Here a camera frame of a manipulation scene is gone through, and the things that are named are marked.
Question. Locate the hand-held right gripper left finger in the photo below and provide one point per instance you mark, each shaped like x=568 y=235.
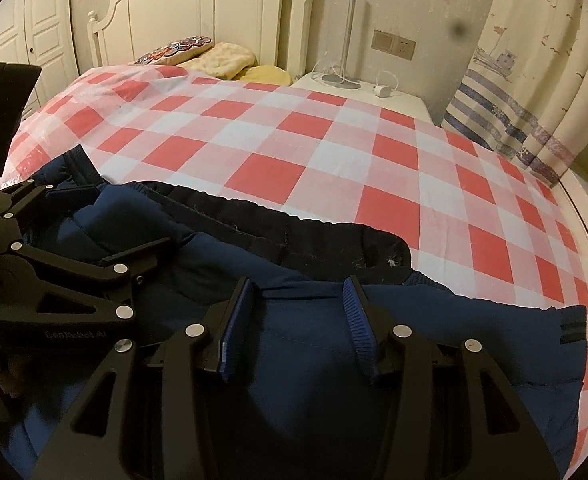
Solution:
x=235 y=330

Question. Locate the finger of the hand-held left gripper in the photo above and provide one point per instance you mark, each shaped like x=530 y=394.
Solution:
x=139 y=255
x=29 y=197

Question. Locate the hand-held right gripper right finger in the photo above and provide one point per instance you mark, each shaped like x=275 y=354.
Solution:
x=360 y=325

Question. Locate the navy blue puffer jacket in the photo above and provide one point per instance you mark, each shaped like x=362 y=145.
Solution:
x=299 y=360

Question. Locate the person's left hand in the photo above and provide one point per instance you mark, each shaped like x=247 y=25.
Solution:
x=1 y=375

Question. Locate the white wardrobe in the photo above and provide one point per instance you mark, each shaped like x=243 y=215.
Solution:
x=44 y=35

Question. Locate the red checkered bedsheet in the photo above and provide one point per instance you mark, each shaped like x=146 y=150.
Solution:
x=324 y=160

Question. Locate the floral embroidered pillow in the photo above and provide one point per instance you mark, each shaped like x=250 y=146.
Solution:
x=174 y=50

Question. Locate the white wooden headboard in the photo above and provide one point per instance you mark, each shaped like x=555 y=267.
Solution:
x=184 y=15

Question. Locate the cream fluffy pillow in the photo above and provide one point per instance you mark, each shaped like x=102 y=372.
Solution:
x=224 y=60

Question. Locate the white nightstand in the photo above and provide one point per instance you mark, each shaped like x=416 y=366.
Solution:
x=374 y=107

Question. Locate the yellow pillow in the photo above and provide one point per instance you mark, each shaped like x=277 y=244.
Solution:
x=269 y=74

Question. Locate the slim pole table lamp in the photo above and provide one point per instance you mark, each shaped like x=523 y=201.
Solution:
x=341 y=80

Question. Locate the white window bench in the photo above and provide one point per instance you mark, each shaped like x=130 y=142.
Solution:
x=586 y=220

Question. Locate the boat print curtain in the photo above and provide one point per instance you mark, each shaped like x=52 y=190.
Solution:
x=524 y=85

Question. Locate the wall socket panel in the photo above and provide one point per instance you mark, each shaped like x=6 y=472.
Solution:
x=394 y=44

